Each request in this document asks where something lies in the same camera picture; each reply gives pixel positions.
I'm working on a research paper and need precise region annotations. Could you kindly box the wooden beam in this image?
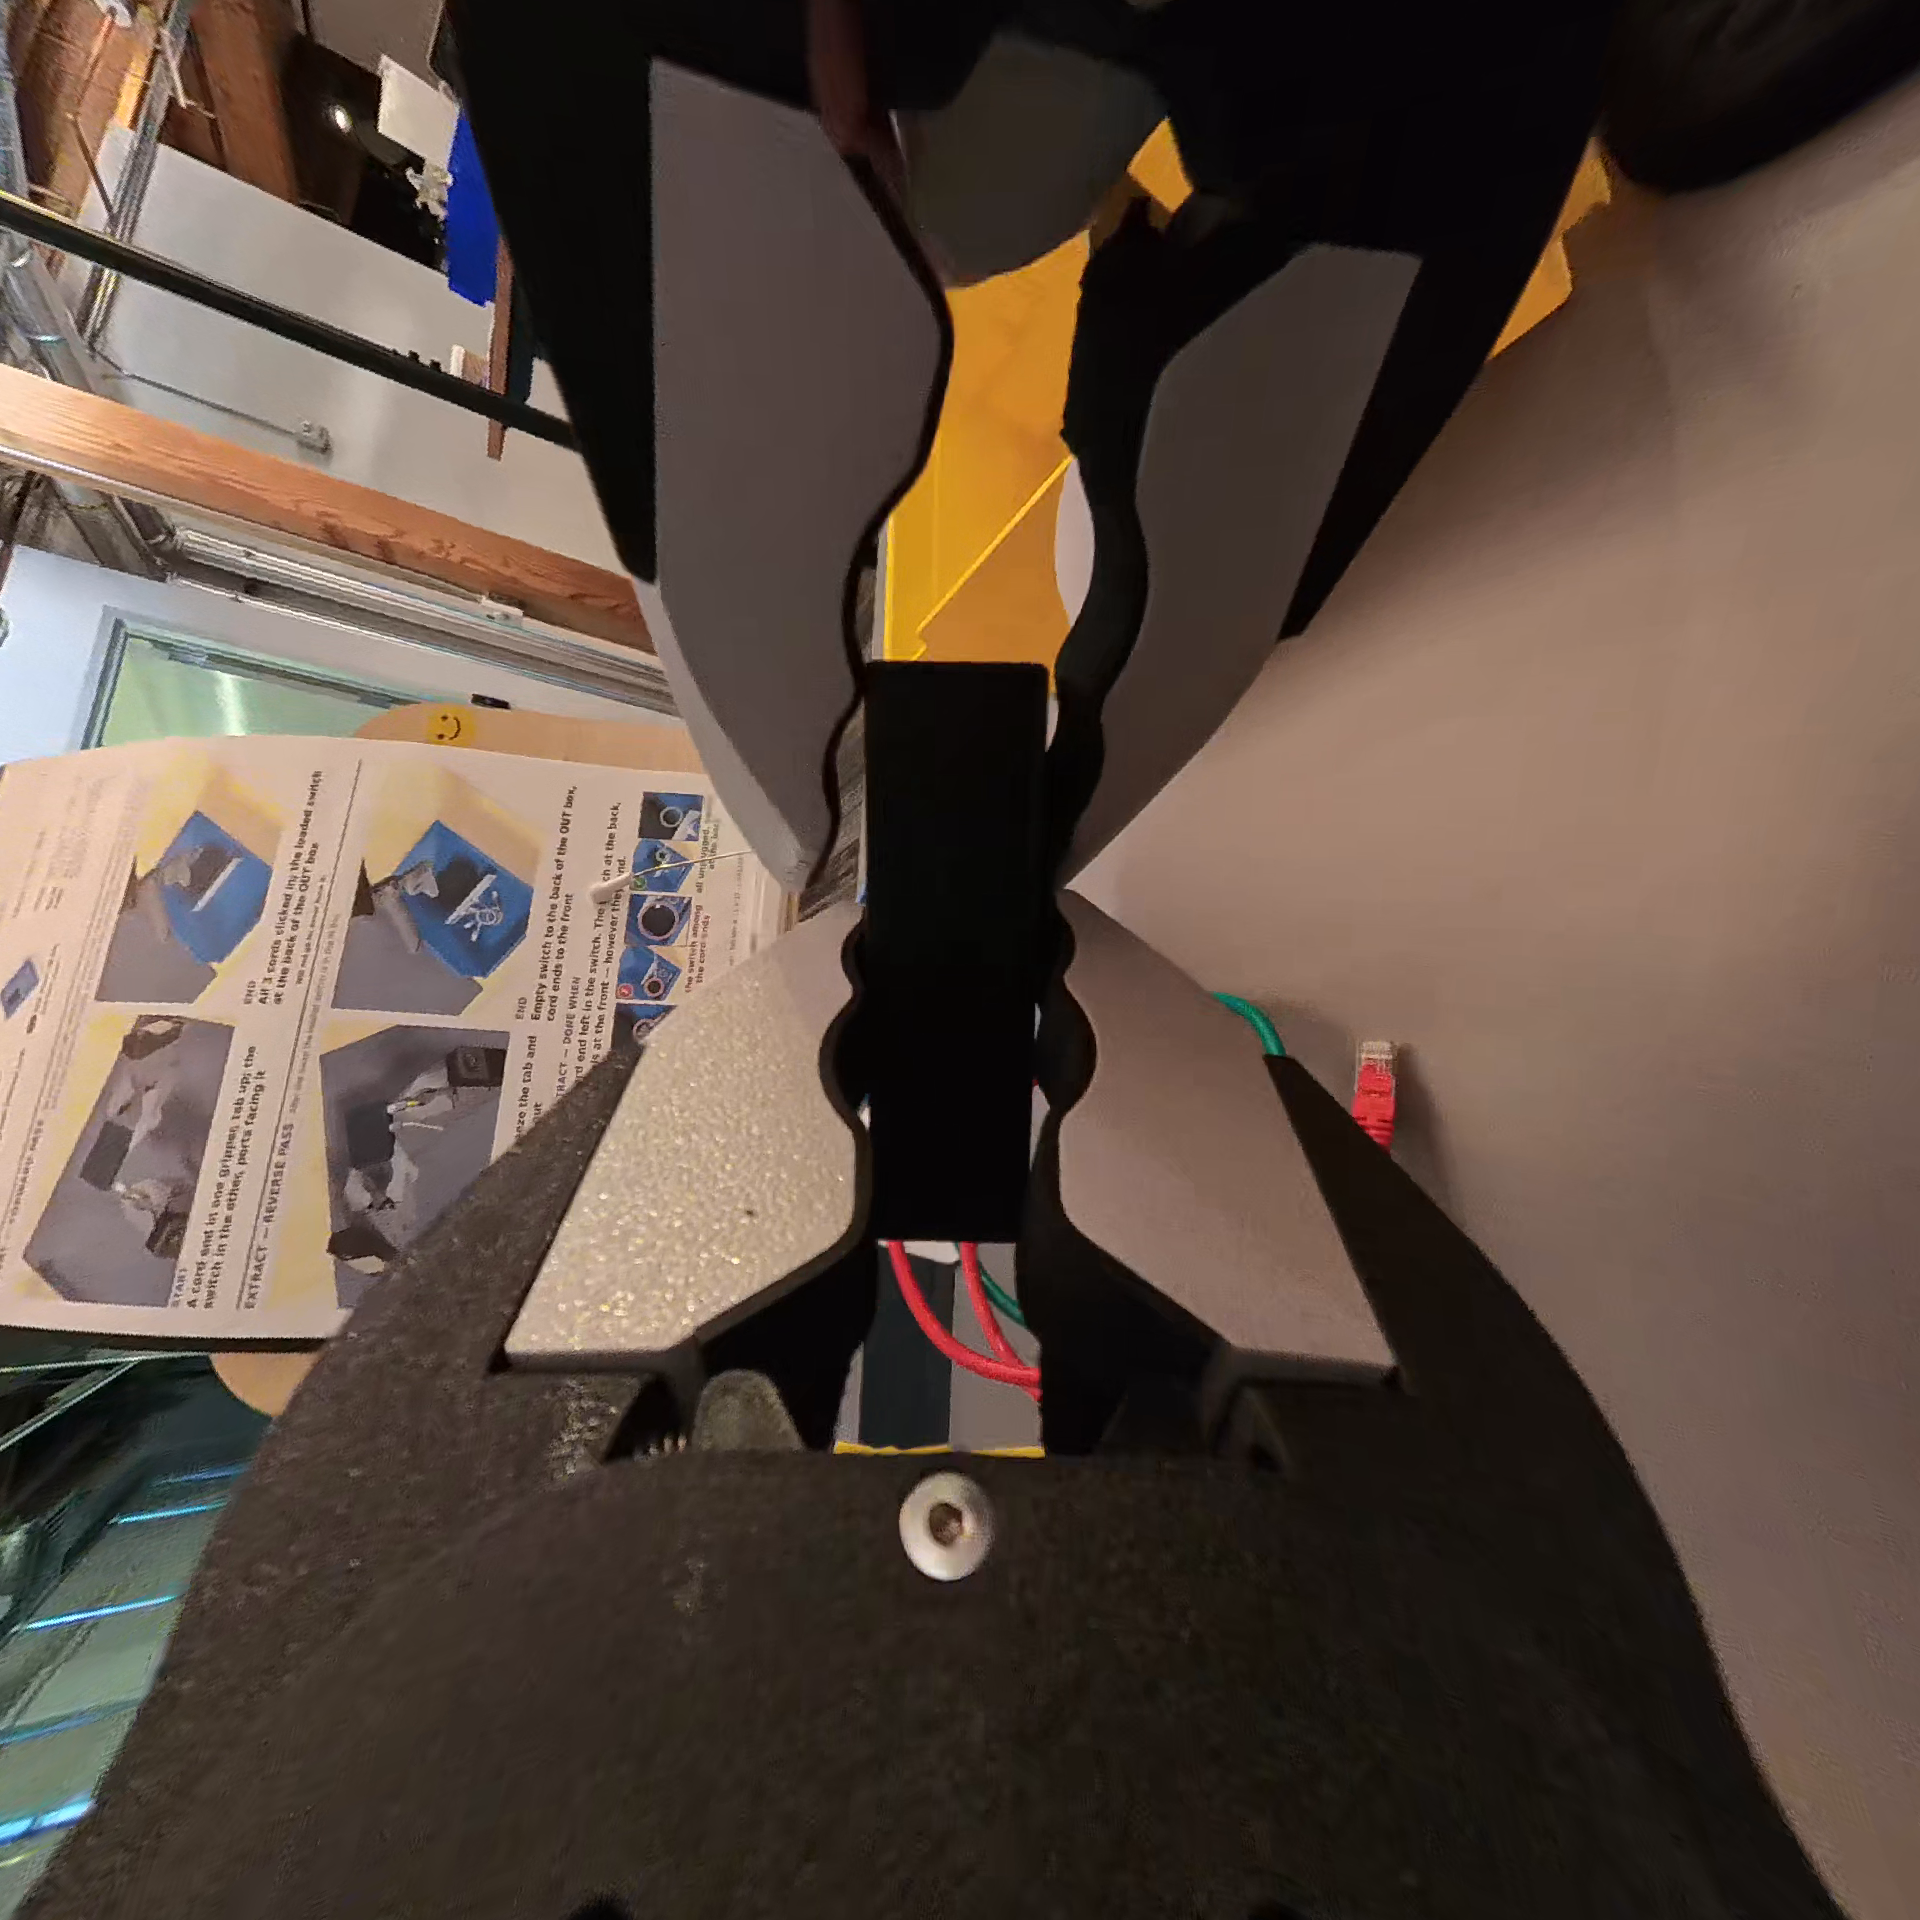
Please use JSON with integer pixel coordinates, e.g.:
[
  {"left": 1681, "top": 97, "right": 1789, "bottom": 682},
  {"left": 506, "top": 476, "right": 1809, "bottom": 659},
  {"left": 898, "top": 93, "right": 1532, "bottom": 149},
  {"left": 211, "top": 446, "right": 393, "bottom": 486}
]
[{"left": 0, "top": 361, "right": 663, "bottom": 652}]

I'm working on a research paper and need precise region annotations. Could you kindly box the red ethernet cable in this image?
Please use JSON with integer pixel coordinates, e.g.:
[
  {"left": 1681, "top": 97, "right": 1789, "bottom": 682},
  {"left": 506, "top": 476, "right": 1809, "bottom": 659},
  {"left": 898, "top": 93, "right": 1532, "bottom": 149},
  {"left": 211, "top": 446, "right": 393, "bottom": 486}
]
[{"left": 885, "top": 1038, "right": 1404, "bottom": 1397}]

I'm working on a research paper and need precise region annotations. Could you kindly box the printed instruction sheet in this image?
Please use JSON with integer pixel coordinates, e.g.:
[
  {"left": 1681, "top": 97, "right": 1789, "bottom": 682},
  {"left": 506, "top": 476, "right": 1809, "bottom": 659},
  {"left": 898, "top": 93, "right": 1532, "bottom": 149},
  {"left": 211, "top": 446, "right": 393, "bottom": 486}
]
[{"left": 0, "top": 735, "right": 789, "bottom": 1345}]

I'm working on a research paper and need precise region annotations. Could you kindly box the brown backing board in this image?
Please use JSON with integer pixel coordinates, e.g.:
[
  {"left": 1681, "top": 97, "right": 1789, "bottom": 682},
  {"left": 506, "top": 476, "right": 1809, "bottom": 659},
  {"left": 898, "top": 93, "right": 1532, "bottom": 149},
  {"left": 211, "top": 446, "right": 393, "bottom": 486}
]
[{"left": 209, "top": 704, "right": 706, "bottom": 1411}]

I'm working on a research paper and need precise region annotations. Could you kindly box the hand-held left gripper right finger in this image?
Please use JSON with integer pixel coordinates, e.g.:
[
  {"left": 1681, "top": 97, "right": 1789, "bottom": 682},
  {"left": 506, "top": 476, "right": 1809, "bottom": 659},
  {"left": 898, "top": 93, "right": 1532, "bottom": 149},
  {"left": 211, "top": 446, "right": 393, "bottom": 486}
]
[{"left": 1026, "top": 889, "right": 1399, "bottom": 1384}]

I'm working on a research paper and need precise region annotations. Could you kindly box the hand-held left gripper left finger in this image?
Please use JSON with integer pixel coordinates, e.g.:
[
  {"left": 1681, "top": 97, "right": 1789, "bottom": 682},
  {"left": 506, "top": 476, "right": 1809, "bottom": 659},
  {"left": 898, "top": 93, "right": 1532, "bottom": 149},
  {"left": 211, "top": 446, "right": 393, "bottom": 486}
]
[{"left": 503, "top": 907, "right": 876, "bottom": 1373}]

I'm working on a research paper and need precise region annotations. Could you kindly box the black pole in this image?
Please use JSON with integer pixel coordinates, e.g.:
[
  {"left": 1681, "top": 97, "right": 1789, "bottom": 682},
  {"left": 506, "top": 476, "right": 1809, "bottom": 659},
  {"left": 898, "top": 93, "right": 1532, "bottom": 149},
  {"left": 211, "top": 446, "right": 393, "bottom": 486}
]
[{"left": 0, "top": 196, "right": 579, "bottom": 451}]

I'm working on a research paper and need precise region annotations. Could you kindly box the blue box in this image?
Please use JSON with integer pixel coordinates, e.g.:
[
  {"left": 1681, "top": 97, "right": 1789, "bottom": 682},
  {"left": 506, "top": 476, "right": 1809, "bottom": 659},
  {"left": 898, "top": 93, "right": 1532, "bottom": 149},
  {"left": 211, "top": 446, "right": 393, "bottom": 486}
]
[{"left": 447, "top": 111, "right": 516, "bottom": 308}]

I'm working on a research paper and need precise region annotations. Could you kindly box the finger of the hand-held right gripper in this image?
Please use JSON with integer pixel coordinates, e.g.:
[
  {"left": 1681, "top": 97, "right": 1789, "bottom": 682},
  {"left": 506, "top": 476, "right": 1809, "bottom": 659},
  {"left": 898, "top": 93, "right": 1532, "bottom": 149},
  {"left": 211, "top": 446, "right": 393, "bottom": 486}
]
[
  {"left": 642, "top": 59, "right": 954, "bottom": 903},
  {"left": 1048, "top": 202, "right": 1427, "bottom": 887}
]

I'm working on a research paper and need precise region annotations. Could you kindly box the yellow plastic bin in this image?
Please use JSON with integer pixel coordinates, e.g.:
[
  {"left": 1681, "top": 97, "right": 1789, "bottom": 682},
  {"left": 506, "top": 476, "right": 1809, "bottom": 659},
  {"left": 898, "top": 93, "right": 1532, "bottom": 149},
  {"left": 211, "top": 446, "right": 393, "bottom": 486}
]
[{"left": 883, "top": 119, "right": 1592, "bottom": 665}]

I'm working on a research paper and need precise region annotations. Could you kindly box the green ethernet cable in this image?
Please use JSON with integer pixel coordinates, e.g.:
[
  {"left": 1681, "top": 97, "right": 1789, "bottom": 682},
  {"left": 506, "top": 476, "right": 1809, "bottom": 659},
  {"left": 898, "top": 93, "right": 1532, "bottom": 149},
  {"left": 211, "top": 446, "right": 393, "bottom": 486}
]
[{"left": 959, "top": 993, "right": 1291, "bottom": 1328}]

